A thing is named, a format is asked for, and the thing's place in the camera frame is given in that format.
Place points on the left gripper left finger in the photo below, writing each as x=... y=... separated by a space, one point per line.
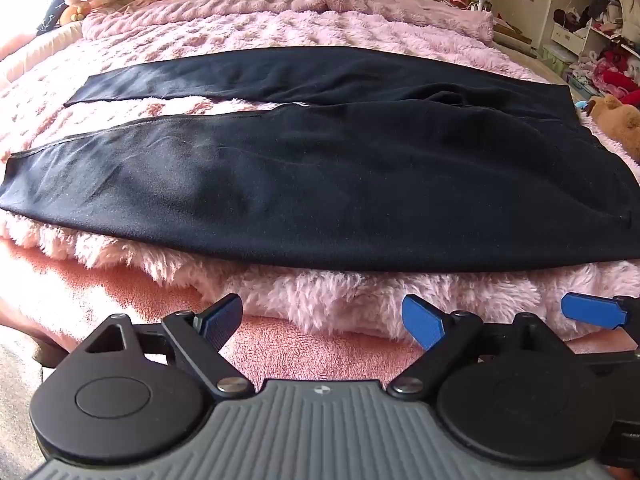
x=198 y=338

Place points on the black pants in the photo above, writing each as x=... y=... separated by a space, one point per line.
x=357 y=160

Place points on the pink bed sheet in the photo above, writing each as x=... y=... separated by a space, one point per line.
x=298 y=323

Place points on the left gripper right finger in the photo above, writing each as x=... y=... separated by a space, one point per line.
x=449 y=343

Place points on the brown plush on floor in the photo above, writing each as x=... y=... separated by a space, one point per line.
x=620 y=122

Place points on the white open wardrobe shelf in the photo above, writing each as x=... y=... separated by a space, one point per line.
x=594 y=46

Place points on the dark blue cushion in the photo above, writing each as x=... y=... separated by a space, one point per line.
x=51 y=20

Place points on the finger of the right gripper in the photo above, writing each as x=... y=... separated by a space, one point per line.
x=609 y=313

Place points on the white table lamp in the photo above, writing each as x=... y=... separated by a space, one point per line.
x=480 y=5

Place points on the orange plush toy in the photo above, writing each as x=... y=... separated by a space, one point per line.
x=75 y=12

